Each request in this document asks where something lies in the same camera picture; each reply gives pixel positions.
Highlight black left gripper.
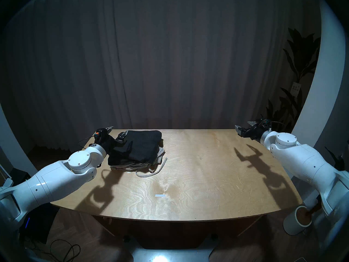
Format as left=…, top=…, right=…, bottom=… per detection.
left=94, top=126, right=128, bottom=157

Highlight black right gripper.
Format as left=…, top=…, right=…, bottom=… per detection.
left=235, top=121, right=272, bottom=141

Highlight black drawstring pants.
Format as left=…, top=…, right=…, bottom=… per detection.
left=108, top=130, right=163, bottom=166

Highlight grey drawstring pants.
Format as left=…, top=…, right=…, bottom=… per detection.
left=110, top=147, right=167, bottom=178

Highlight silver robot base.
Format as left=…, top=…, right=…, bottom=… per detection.
left=124, top=234, right=218, bottom=262

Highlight brown pleated curtain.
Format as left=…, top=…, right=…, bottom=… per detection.
left=0, top=0, right=322, bottom=155

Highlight tall dark leafy plant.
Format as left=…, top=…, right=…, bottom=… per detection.
left=260, top=28, right=321, bottom=133

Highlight white cylindrical plant pot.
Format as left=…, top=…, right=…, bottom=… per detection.
left=283, top=206, right=313, bottom=235

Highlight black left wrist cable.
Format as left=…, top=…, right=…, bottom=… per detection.
left=78, top=135, right=102, bottom=168

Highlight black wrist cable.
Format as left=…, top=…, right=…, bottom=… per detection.
left=78, top=135, right=102, bottom=168
left=256, top=118, right=285, bottom=128

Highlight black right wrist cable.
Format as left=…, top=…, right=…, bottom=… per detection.
left=256, top=118, right=285, bottom=128

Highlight black floor cable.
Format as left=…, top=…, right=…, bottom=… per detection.
left=27, top=239, right=81, bottom=262

